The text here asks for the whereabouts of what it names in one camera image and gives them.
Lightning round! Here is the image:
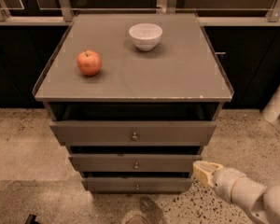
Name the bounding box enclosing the grey bottom drawer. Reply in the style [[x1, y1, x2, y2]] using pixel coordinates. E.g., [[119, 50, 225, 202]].
[[82, 177, 191, 193]]

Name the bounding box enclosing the white cylindrical robot link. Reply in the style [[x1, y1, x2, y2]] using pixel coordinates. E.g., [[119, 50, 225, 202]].
[[261, 85, 280, 122]]

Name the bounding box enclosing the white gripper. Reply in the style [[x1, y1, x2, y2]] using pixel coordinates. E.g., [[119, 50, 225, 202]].
[[193, 161, 245, 203]]

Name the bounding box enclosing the white ceramic bowl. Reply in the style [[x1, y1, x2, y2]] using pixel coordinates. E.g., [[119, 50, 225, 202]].
[[129, 23, 162, 51]]

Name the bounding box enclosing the grey drawer cabinet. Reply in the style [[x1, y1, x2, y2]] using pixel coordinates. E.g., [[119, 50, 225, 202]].
[[34, 14, 233, 180]]

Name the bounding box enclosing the grey middle drawer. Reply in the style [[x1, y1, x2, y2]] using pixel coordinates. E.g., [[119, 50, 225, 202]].
[[69, 154, 202, 173]]

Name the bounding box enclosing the grey top drawer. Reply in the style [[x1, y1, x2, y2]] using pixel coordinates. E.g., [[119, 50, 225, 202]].
[[50, 120, 217, 147]]

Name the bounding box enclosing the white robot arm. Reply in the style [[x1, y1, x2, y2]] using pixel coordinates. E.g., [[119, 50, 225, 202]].
[[193, 161, 280, 224]]

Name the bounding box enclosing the red apple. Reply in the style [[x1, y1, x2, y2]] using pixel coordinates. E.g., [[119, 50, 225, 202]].
[[77, 50, 102, 77]]

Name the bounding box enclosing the grey drawer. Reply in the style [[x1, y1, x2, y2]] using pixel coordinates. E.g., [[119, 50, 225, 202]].
[[50, 120, 217, 147], [82, 177, 191, 193], [69, 154, 202, 173]]

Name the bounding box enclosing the small black floor object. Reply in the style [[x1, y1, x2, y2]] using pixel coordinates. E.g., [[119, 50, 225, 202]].
[[25, 214, 39, 224]]

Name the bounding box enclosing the metal railing frame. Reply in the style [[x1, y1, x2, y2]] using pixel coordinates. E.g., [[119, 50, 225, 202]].
[[0, 0, 280, 26]]

